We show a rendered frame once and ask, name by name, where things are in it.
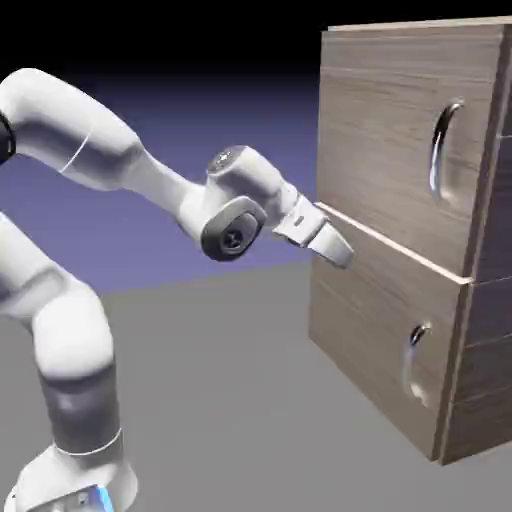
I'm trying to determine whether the short curved metal handle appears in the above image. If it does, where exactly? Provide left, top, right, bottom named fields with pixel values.
left=402, top=320, right=434, bottom=404

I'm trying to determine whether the light wood cabinet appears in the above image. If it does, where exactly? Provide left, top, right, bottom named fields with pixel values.
left=307, top=15, right=512, bottom=467

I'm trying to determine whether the wood door with long handle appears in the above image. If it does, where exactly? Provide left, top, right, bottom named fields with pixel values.
left=314, top=22, right=506, bottom=280

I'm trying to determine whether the long curved metal handle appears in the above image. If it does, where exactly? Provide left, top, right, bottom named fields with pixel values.
left=427, top=98, right=467, bottom=201

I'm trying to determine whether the wood door with short handle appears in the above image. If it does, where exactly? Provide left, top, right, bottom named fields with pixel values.
left=307, top=206, right=475, bottom=463

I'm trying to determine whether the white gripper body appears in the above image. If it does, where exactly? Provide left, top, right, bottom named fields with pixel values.
left=308, top=222, right=356, bottom=270

